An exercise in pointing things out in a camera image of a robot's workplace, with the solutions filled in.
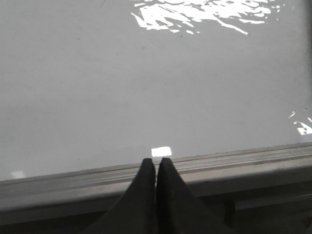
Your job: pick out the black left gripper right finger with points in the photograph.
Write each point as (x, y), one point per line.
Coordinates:
(178, 211)

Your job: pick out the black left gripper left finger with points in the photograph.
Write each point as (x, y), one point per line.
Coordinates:
(134, 212)

